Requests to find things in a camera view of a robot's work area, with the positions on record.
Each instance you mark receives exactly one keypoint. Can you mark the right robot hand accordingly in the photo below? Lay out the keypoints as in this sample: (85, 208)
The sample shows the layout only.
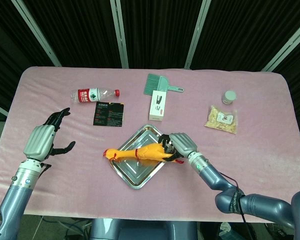
(183, 143)

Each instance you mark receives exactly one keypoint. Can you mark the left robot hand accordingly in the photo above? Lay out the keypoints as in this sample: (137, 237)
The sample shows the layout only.
(38, 140)

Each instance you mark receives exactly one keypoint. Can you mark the yellow rubber chicken toy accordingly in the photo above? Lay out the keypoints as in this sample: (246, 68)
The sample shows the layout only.
(150, 151)

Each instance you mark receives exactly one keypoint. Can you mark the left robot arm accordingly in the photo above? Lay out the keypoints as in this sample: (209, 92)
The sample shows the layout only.
(17, 190)

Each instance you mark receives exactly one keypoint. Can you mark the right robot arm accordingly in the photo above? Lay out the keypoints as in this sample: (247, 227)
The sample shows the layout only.
(215, 175)

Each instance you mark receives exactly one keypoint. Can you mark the silver metal tray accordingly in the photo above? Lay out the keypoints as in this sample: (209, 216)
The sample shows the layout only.
(137, 172)

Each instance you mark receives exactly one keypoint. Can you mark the clear bag of dried food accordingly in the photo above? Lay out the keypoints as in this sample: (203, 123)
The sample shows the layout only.
(215, 122)

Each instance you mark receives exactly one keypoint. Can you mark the white rectangular carton box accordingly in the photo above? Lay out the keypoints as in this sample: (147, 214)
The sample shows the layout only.
(157, 110)

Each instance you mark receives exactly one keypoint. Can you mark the pink tablecloth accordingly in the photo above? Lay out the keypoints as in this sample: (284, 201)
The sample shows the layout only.
(65, 190)

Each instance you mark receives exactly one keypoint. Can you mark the clear water bottle red label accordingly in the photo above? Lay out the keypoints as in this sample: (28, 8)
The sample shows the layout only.
(86, 96)

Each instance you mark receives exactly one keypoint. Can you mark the small white lidded jar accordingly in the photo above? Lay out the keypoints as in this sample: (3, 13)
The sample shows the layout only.
(229, 96)

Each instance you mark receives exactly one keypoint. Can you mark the green plastic comb brush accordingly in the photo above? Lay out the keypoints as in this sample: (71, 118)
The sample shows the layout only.
(152, 83)

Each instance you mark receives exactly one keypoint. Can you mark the black printed leaflet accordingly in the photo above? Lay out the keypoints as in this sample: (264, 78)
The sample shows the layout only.
(108, 115)

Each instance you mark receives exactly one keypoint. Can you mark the grey blue robot torso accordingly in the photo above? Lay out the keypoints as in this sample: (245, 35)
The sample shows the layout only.
(140, 230)

